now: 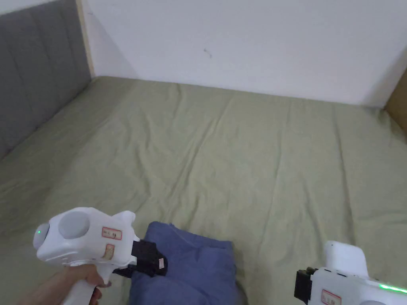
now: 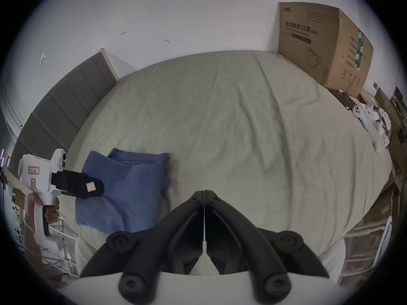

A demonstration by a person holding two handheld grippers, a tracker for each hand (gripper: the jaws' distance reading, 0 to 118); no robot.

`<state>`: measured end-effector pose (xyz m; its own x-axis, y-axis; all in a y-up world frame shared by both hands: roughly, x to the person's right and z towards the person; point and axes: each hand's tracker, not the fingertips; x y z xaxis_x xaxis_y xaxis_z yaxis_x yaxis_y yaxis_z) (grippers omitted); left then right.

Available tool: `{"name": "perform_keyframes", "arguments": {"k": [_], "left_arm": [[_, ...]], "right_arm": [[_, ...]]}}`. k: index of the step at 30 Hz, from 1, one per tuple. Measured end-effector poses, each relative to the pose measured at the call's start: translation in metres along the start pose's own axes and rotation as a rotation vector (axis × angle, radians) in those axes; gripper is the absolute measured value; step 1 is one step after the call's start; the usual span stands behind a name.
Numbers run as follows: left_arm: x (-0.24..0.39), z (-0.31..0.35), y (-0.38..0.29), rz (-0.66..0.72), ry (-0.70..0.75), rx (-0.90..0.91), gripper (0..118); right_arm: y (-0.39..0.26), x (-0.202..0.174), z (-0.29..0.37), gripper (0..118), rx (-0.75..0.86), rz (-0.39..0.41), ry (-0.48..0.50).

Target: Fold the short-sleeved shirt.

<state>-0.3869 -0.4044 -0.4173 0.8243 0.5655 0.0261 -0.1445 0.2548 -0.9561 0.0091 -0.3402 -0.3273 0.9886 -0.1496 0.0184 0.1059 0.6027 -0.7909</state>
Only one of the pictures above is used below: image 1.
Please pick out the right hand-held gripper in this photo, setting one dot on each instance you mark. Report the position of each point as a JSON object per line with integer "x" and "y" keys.
{"x": 343, "y": 286}

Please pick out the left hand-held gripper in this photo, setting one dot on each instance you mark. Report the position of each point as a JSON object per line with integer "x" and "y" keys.
{"x": 79, "y": 235}

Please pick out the dark blue garment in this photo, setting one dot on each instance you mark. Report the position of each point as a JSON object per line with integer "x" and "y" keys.
{"x": 197, "y": 276}

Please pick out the person's left forearm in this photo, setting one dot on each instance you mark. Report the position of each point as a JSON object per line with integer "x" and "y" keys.
{"x": 41, "y": 294}

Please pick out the person's left hand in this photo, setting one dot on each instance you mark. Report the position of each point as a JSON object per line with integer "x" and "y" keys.
{"x": 81, "y": 274}

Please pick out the bed with pale green sheet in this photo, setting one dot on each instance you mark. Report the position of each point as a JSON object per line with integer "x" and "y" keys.
{"x": 222, "y": 143}

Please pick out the brown board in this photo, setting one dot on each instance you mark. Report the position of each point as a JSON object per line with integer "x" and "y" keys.
{"x": 399, "y": 108}

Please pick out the grey padded headboard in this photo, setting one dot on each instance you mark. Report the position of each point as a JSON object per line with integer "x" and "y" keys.
{"x": 38, "y": 70}

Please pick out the pale wooden strip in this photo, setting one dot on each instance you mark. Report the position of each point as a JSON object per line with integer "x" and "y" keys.
{"x": 85, "y": 38}

